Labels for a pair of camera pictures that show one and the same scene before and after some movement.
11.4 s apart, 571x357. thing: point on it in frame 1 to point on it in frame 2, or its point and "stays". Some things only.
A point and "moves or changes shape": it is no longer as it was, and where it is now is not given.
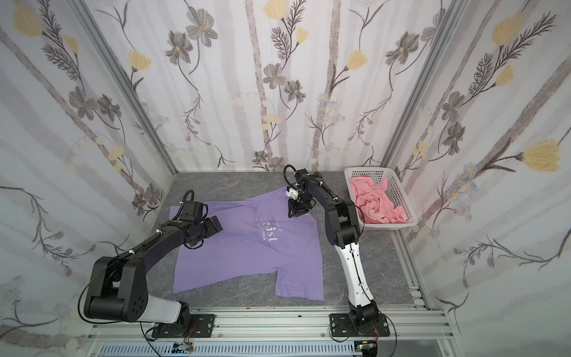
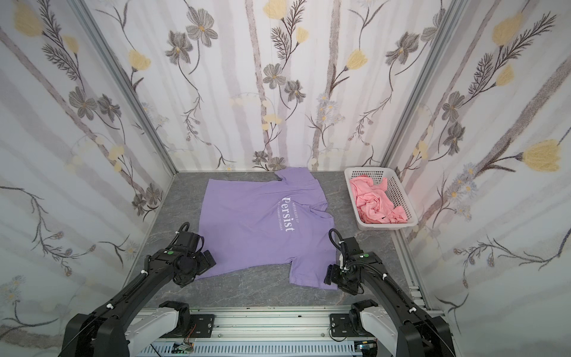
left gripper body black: (207, 228) to (202, 262)
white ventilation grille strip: (164, 349) stays
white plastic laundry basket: (381, 197) stays
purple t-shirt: (259, 234) moves or changes shape
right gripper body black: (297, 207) to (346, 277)
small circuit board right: (368, 348) stays
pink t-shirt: (373, 203) stays
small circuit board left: (182, 348) stays
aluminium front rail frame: (407, 325) stays
